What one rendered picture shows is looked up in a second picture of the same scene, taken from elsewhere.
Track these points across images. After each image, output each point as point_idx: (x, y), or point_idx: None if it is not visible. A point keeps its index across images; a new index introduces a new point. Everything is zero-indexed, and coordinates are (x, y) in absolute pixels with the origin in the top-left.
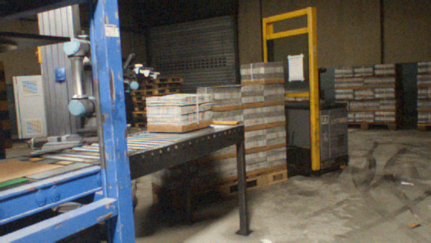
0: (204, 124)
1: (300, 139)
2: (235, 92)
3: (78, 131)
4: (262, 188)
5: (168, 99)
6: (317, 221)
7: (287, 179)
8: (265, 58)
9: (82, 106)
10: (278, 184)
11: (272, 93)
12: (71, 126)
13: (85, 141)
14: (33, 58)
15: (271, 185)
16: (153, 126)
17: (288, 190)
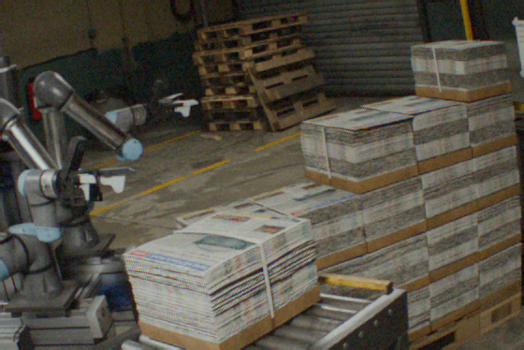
0: (293, 308)
1: None
2: (398, 136)
3: (7, 310)
4: (467, 346)
5: (175, 270)
6: None
7: (521, 310)
8: (465, 18)
9: (0, 263)
10: (501, 328)
11: (488, 122)
12: (3, 280)
13: (29, 327)
14: (13, 25)
15: (486, 336)
16: (152, 328)
17: (518, 349)
